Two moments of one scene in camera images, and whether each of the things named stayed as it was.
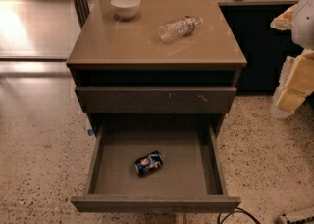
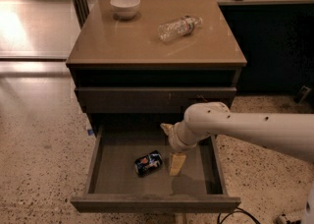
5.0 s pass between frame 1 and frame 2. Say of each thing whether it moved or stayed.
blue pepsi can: stayed
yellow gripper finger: moved
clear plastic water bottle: stayed
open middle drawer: stayed
